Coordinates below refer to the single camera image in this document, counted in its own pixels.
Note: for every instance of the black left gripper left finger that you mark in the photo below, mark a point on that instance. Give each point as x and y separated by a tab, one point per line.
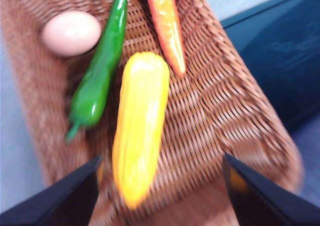
62	201

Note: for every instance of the pale brown egg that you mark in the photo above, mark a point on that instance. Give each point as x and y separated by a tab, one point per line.
71	33

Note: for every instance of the dark rectangular tray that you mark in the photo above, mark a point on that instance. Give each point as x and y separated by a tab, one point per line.
287	61

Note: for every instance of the yellow corn cob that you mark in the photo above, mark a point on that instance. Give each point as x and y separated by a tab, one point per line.
140	126

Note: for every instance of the green chili pepper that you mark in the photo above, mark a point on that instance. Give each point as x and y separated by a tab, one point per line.
100	81

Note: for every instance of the orange carrot with green leaves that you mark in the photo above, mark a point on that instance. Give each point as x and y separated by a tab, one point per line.
167	28

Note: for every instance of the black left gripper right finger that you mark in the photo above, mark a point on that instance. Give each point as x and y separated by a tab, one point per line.
270	206

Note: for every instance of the brown wicker basket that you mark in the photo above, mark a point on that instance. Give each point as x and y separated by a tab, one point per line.
200	111

